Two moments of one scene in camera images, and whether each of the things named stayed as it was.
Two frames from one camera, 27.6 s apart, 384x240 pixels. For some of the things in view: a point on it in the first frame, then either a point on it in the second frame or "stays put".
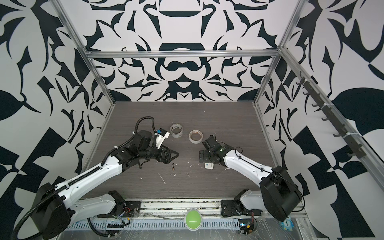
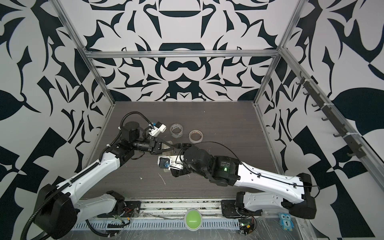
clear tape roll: x=176 y=130 stays put
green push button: x=193 y=219 stays put
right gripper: x=205 y=159 to x=185 y=145
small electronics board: x=246 y=226 stays put
